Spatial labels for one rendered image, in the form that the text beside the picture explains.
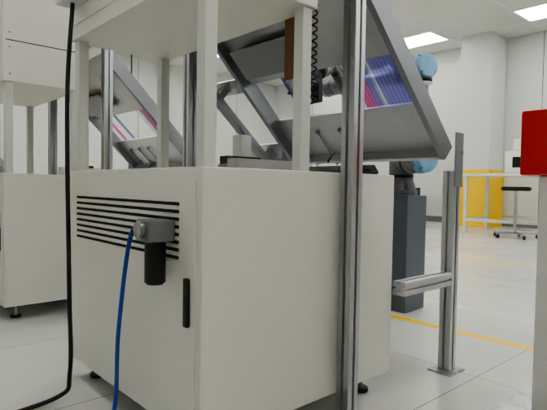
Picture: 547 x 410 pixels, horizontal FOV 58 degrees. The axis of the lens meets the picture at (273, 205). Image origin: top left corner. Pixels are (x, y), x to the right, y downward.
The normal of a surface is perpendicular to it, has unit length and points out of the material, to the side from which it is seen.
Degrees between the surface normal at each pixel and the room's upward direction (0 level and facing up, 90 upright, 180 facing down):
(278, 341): 90
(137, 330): 90
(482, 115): 90
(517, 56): 90
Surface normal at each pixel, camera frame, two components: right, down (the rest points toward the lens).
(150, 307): -0.74, 0.01
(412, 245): 0.71, 0.04
